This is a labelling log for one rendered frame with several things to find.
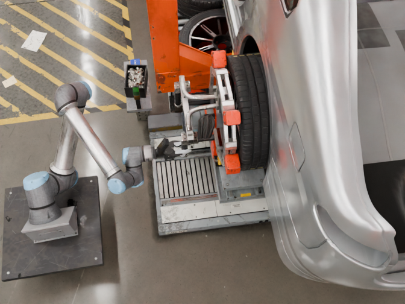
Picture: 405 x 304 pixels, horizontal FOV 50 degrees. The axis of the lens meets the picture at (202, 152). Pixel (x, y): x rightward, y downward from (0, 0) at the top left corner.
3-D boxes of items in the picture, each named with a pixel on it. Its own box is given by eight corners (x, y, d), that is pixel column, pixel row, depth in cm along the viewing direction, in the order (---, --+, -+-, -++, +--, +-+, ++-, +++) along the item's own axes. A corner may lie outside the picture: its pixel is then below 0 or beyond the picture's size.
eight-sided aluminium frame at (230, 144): (231, 177, 261) (240, 131, 212) (220, 178, 260) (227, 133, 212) (217, 102, 285) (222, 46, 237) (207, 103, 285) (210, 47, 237)
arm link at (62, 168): (39, 188, 271) (58, 78, 237) (59, 178, 286) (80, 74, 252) (57, 200, 267) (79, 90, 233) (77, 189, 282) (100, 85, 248)
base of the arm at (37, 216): (23, 226, 254) (19, 210, 251) (37, 213, 272) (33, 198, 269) (55, 222, 252) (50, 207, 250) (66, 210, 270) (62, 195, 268)
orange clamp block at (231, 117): (238, 123, 223) (241, 124, 214) (223, 125, 222) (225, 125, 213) (237, 109, 222) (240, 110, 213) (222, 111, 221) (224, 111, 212)
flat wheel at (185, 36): (278, 78, 334) (284, 58, 313) (200, 107, 320) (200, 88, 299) (238, 19, 361) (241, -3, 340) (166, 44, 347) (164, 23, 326)
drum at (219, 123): (228, 131, 252) (230, 118, 240) (192, 135, 250) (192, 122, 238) (225, 111, 258) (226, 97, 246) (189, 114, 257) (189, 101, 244)
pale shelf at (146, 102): (152, 110, 300) (151, 108, 297) (127, 113, 299) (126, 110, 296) (147, 61, 320) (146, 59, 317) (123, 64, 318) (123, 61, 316)
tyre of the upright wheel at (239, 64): (260, 151, 291) (290, 181, 228) (225, 155, 289) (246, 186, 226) (254, 50, 275) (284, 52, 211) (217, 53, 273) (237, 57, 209)
